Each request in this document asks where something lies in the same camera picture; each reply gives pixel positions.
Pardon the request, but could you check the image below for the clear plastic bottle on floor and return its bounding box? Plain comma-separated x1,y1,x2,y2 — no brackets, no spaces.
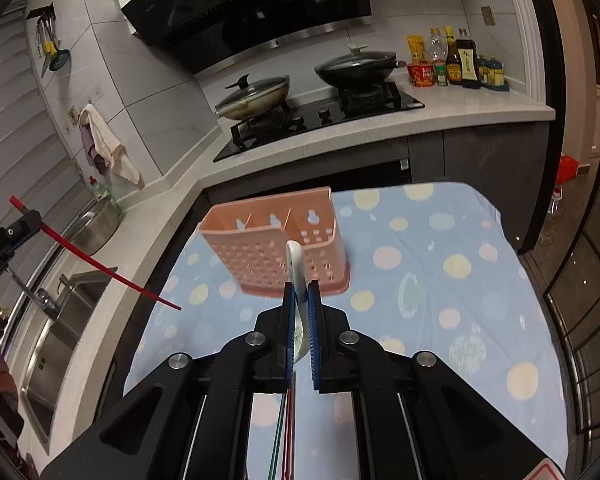
538,185,564,246

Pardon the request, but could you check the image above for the dark soy sauce bottle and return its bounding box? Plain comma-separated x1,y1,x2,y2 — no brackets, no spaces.
455,28,481,89

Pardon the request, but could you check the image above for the green dish soap bottle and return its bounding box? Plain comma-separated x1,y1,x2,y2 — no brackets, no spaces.
88,177,122,217

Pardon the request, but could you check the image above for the pink hanging towel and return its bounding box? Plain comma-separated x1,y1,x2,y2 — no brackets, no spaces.
79,103,144,188

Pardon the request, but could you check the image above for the black gas stove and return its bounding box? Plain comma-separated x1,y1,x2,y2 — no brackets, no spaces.
213,80,425,162

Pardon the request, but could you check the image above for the dark red chopstick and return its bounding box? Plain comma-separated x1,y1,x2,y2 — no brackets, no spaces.
282,387,296,480

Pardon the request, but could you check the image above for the red plastic bag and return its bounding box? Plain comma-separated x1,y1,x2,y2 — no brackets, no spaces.
555,154,579,186

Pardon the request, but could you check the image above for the pink plastic utensil holder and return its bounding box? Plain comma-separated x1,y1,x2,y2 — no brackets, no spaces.
199,188,350,297

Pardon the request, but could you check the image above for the clear oil bottle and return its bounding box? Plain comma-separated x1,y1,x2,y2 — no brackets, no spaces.
425,27,448,64

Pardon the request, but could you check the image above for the blue polka dot tablecloth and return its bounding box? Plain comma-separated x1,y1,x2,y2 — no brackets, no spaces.
125,183,568,465

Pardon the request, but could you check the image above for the yellow seasoning packet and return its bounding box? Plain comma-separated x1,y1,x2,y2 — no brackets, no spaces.
406,35,427,64

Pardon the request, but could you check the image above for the small green spice jar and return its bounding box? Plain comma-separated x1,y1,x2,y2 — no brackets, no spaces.
434,63,449,87

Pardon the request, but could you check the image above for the beige wok with lid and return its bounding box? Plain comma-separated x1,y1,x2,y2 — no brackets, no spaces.
215,74,290,122

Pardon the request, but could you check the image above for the green chopstick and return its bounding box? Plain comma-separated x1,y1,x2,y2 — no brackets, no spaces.
266,393,288,480

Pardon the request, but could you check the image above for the green condiment jar set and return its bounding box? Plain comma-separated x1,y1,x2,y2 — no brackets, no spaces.
478,54,509,92

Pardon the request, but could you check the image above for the chrome faucet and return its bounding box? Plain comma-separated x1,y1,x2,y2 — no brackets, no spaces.
5,266,60,320

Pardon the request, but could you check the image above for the red instant noodle cup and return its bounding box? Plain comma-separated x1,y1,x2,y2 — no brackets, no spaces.
406,62,436,88

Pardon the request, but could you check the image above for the black range hood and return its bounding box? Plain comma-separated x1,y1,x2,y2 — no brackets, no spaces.
122,0,372,74

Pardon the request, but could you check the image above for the stainless steel colander bowl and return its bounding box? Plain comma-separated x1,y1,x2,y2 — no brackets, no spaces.
65,197,120,256

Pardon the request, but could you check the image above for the purple hanging cloth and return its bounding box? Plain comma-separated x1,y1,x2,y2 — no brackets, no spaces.
79,124,108,177

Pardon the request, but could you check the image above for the stainless steel sink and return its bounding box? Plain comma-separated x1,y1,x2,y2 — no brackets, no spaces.
20,271,110,452

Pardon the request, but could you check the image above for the black wok with lid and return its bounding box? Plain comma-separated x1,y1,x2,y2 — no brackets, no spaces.
314,44,406,88

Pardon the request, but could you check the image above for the brown sauce bottle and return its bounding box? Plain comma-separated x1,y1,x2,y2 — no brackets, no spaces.
444,25,462,84

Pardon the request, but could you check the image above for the white ceramic spoon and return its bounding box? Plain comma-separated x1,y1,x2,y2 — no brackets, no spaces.
286,240,310,363

